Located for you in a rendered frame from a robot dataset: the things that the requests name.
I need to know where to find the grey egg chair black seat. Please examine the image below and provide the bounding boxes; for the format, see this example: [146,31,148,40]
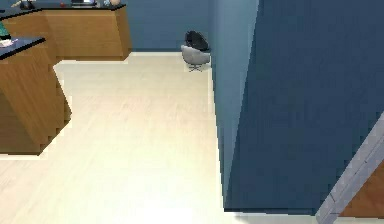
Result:
[180,30,212,73]

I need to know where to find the brown cupboard with black worktop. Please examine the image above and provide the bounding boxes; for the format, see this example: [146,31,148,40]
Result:
[0,2,133,64]
[0,36,73,156]

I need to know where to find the grey laptop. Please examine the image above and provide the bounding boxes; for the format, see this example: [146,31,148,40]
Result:
[70,0,98,8]

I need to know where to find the brown room door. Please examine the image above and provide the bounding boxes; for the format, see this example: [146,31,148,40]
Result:
[339,159,384,220]

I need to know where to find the teal green object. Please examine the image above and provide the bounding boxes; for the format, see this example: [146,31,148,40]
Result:
[0,20,12,41]

